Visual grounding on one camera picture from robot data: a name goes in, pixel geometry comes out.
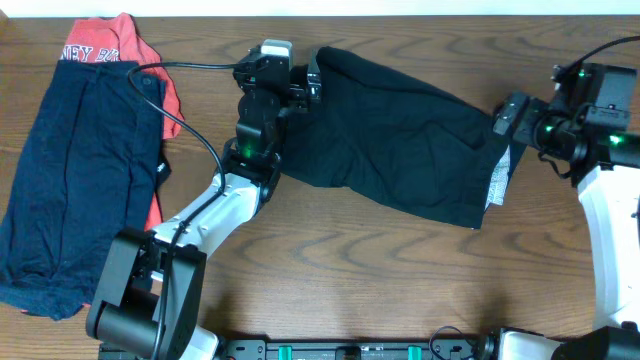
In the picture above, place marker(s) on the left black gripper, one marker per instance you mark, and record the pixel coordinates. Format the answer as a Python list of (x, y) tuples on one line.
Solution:
[(310, 83)]

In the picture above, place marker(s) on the red printed t-shirt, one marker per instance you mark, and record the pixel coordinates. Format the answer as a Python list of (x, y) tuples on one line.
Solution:
[(96, 40)]

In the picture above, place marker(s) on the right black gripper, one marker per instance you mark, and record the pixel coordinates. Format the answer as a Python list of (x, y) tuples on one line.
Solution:
[(510, 115)]

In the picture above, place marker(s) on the black shorts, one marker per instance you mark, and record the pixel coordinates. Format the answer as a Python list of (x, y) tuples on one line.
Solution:
[(398, 141)]

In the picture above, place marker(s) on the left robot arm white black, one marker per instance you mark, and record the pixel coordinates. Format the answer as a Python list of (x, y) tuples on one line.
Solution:
[(148, 296)]

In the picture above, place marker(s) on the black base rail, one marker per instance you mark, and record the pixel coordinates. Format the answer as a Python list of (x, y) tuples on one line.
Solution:
[(454, 349)]

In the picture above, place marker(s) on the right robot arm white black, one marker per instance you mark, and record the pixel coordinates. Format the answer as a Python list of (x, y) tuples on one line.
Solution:
[(585, 124)]

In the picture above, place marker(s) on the navy blue shorts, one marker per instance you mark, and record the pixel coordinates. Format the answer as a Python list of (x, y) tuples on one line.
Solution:
[(88, 169)]

